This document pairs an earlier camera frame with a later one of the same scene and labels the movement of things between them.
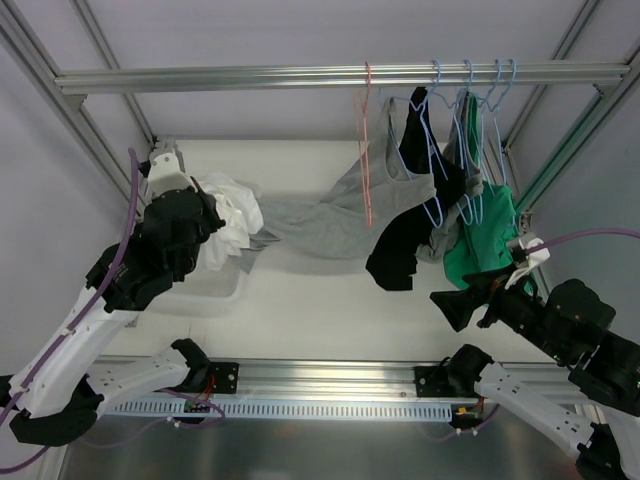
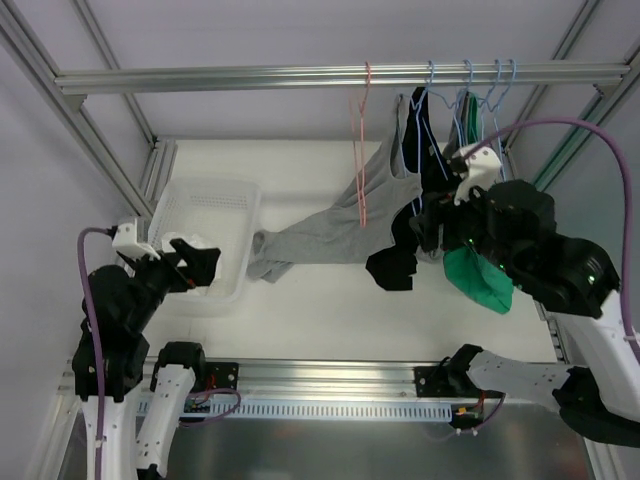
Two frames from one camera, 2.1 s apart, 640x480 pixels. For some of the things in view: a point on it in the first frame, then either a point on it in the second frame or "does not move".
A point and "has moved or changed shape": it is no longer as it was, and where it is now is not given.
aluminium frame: [321, 378] does not move
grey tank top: [345, 218] has moved or changed shape
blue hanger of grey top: [390, 103] → [417, 104]
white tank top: [239, 206] has moved or changed shape
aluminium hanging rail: [390, 77] does not move
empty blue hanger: [494, 116] does not move
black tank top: [436, 180] does not move
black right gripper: [489, 292] → [438, 226]
